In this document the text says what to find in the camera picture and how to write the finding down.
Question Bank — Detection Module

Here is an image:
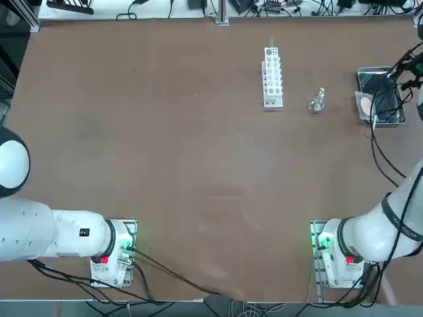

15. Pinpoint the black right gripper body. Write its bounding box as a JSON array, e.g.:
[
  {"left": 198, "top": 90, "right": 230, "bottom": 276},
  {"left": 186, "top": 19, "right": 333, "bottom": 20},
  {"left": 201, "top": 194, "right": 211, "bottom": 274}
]
[{"left": 410, "top": 45, "right": 423, "bottom": 81}]

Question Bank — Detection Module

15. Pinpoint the steel tray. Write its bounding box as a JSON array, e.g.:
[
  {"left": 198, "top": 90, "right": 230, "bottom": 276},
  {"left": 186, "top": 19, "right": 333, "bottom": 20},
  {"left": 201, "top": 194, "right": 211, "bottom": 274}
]
[{"left": 356, "top": 67, "right": 406, "bottom": 128}]

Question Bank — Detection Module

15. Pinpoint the white test tube rack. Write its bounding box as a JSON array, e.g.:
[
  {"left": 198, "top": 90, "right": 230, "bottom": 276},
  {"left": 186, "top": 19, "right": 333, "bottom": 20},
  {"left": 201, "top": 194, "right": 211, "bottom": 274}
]
[{"left": 262, "top": 47, "right": 284, "bottom": 109}]

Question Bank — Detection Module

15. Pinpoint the square wire gauze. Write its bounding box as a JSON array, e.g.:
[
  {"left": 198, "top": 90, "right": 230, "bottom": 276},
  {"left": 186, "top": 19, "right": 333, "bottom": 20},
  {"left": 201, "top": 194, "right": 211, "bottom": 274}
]
[{"left": 354, "top": 89, "right": 377, "bottom": 120}]

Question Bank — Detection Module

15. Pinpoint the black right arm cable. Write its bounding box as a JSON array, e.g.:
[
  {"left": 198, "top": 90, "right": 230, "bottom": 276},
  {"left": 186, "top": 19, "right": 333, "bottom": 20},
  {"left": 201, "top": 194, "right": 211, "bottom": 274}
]
[{"left": 362, "top": 92, "right": 423, "bottom": 303}]

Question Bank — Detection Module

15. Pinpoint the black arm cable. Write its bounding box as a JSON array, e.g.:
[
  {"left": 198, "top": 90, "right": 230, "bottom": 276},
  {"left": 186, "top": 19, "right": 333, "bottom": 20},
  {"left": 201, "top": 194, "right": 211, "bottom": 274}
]
[
  {"left": 26, "top": 259, "right": 159, "bottom": 304},
  {"left": 362, "top": 92, "right": 423, "bottom": 303}
]

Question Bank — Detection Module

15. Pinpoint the aluminium camera post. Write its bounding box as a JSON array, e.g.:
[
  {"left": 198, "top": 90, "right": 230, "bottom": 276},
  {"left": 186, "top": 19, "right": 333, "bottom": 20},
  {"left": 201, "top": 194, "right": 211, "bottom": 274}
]
[{"left": 214, "top": 0, "right": 230, "bottom": 26}]

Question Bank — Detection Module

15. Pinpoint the black cable across table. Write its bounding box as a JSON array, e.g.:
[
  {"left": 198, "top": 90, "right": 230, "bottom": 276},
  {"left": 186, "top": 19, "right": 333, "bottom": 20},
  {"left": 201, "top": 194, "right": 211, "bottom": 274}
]
[{"left": 132, "top": 247, "right": 232, "bottom": 297}]

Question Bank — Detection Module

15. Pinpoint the aluminium profile rail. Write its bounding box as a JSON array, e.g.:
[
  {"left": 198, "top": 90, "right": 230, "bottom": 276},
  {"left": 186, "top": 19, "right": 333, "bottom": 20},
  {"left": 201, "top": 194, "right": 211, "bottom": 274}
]
[{"left": 11, "top": 0, "right": 41, "bottom": 33}]

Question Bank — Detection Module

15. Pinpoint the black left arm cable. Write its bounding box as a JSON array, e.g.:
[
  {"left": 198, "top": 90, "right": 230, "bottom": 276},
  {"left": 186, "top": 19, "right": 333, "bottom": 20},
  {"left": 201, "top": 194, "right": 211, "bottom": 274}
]
[{"left": 26, "top": 259, "right": 159, "bottom": 304}]

